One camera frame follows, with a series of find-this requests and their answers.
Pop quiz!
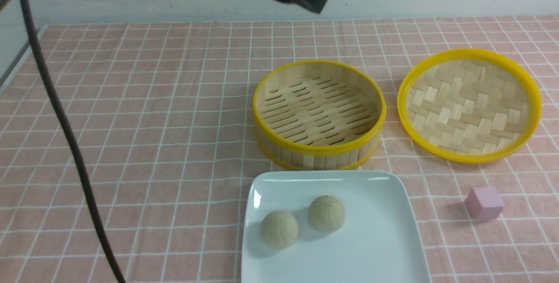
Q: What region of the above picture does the white steamed bun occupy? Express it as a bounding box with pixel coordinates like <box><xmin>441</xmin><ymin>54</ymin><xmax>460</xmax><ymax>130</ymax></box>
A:
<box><xmin>260</xmin><ymin>210</ymin><xmax>299</xmax><ymax>250</ymax></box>
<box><xmin>308</xmin><ymin>195</ymin><xmax>346</xmax><ymax>233</ymax></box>

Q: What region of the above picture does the white square plate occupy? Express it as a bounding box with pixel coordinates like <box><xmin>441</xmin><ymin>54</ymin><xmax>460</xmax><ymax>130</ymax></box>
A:
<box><xmin>240</xmin><ymin>170</ymin><xmax>431</xmax><ymax>283</ymax></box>

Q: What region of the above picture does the yellow-rimmed bamboo steamer basket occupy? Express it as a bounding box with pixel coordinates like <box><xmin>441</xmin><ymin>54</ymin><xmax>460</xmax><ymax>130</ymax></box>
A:
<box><xmin>252</xmin><ymin>60</ymin><xmax>387</xmax><ymax>170</ymax></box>

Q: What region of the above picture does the yellow-rimmed woven steamer lid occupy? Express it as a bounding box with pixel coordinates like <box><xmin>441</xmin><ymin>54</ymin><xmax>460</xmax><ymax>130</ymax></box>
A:
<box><xmin>397</xmin><ymin>48</ymin><xmax>542</xmax><ymax>164</ymax></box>

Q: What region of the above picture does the pink checkered tablecloth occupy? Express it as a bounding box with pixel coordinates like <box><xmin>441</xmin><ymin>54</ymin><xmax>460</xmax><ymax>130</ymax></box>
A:
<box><xmin>0</xmin><ymin>16</ymin><xmax>559</xmax><ymax>283</ymax></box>

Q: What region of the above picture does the pink cube block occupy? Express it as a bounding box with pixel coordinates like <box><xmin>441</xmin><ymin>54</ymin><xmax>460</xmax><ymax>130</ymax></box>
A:
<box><xmin>464</xmin><ymin>186</ymin><xmax>504</xmax><ymax>222</ymax></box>

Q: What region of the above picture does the black cable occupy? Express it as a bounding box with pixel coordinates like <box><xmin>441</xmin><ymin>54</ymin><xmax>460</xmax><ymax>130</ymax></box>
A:
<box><xmin>0</xmin><ymin>0</ymin><xmax>127</xmax><ymax>283</ymax></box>

